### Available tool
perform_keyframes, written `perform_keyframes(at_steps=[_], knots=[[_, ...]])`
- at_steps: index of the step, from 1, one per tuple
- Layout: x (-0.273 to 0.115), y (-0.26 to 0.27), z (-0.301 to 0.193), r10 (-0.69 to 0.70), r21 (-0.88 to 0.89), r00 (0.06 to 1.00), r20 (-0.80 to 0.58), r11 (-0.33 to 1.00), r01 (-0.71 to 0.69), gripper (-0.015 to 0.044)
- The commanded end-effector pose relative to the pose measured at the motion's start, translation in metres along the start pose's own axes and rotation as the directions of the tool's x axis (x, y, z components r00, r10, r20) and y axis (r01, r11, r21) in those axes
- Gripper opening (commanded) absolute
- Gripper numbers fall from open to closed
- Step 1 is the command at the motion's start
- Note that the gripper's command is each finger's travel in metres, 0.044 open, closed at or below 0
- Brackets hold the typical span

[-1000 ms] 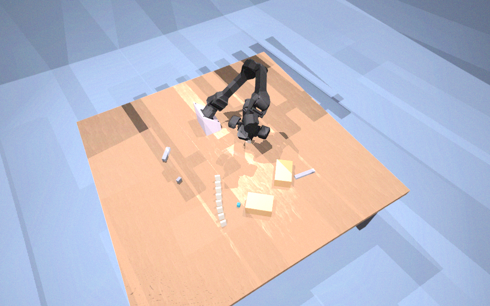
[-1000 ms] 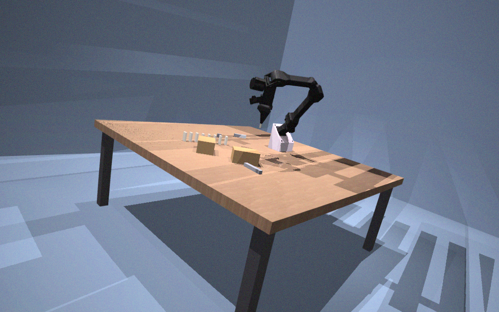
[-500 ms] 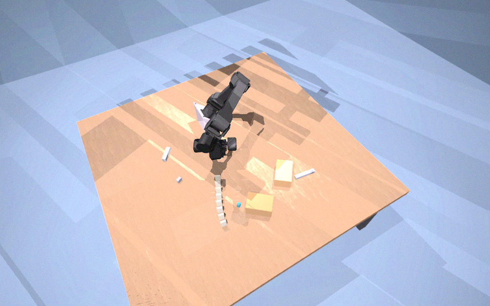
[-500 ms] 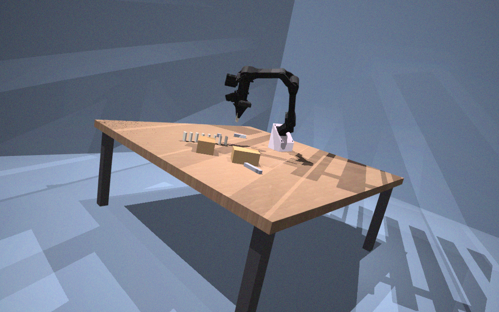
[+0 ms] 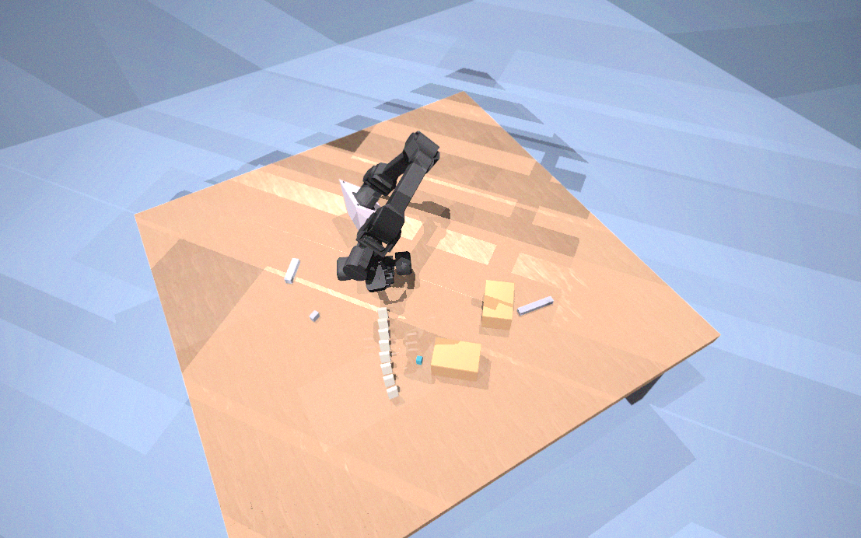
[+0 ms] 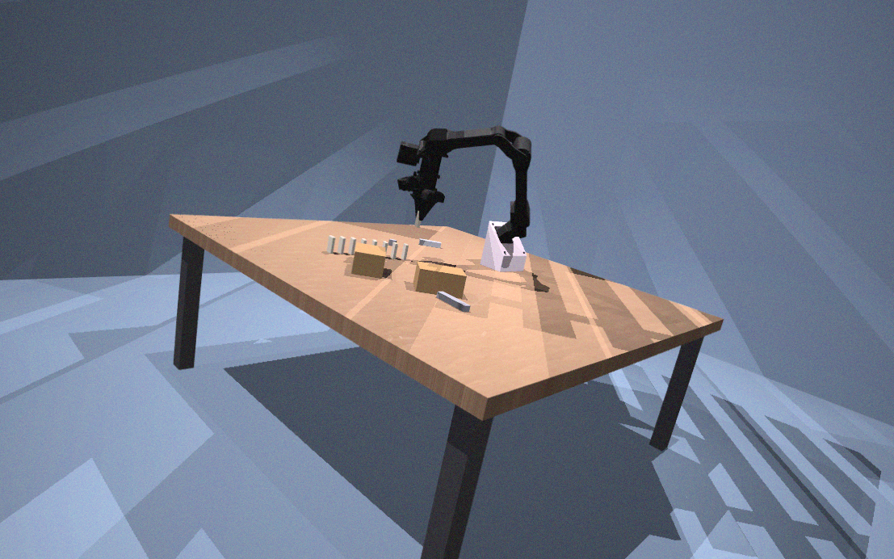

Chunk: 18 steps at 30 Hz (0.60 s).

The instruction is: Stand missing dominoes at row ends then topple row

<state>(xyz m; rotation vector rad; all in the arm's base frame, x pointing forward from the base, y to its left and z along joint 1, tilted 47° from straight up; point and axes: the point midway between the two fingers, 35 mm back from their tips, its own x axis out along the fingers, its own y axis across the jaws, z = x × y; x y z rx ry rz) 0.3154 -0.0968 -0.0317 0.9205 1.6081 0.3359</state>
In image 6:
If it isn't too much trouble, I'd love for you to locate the brown wooden block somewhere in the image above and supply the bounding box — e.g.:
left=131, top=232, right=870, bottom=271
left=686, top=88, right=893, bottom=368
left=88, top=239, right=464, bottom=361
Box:
left=413, top=262, right=467, bottom=299
left=351, top=242, right=386, bottom=279

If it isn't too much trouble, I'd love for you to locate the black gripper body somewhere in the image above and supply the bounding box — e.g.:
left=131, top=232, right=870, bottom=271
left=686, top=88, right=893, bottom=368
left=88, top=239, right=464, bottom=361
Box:
left=407, top=168, right=445, bottom=203

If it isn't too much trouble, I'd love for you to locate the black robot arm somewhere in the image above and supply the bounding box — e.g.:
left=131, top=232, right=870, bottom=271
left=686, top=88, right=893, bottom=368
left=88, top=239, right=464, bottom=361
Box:
left=397, top=125, right=531, bottom=244

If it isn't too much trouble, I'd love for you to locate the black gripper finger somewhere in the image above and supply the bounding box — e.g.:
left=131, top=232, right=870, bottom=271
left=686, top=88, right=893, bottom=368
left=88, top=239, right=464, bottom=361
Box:
left=417, top=197, right=437, bottom=221
left=410, top=194, right=422, bottom=217

